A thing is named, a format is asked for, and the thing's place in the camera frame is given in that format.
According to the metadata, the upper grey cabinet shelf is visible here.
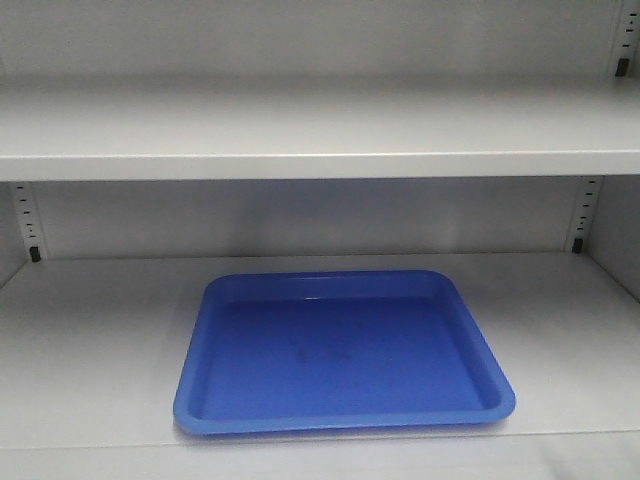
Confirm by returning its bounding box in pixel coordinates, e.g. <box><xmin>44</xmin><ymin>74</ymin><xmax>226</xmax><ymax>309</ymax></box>
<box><xmin>1</xmin><ymin>77</ymin><xmax>639</xmax><ymax>181</ymax></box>

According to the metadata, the black shelf clip right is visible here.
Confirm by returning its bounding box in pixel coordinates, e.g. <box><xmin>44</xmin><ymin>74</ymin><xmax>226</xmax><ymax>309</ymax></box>
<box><xmin>572</xmin><ymin>238</ymin><xmax>583</xmax><ymax>254</ymax></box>

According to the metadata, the black shelf clip left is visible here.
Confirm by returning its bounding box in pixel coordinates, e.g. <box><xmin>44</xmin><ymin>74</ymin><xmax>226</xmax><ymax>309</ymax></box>
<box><xmin>29</xmin><ymin>246</ymin><xmax>41</xmax><ymax>263</ymax></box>

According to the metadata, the black shelf clip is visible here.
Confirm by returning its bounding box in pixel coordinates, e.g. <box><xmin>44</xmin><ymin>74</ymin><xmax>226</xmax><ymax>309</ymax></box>
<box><xmin>572</xmin><ymin>238</ymin><xmax>583</xmax><ymax>254</ymax></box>
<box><xmin>615</xmin><ymin>57</ymin><xmax>630</xmax><ymax>77</ymax></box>
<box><xmin>29</xmin><ymin>246</ymin><xmax>41</xmax><ymax>263</ymax></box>

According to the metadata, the black shelf clip upper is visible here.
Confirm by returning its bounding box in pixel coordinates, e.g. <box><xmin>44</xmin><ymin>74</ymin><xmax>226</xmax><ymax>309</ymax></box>
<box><xmin>615</xmin><ymin>57</ymin><xmax>630</xmax><ymax>77</ymax></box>

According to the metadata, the blue plastic tray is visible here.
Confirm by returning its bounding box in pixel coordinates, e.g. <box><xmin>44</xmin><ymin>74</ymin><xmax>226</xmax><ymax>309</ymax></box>
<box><xmin>173</xmin><ymin>270</ymin><xmax>516</xmax><ymax>436</ymax></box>

